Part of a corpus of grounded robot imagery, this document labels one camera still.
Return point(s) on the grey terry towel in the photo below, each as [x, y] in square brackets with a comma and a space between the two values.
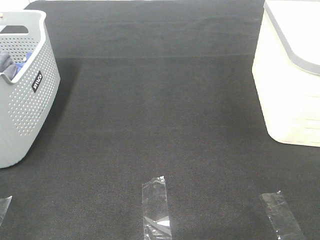
[7, 66]

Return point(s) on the black table mat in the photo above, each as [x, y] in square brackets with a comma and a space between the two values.
[149, 89]

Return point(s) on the centre clear tape strip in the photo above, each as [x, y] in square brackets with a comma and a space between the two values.
[155, 211]

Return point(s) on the clear tape strip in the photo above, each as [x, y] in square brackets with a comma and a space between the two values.
[4, 205]
[281, 217]
[155, 211]

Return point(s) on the grey perforated laundry basket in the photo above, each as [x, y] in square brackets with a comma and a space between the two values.
[26, 100]

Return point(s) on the cream white storage basket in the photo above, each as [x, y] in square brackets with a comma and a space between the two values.
[286, 70]

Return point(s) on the blue cloth in basket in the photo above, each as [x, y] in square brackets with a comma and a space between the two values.
[20, 65]

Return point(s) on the right clear tape strip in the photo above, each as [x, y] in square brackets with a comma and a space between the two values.
[281, 217]

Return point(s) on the left clear tape strip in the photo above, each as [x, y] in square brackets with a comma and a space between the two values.
[4, 205]

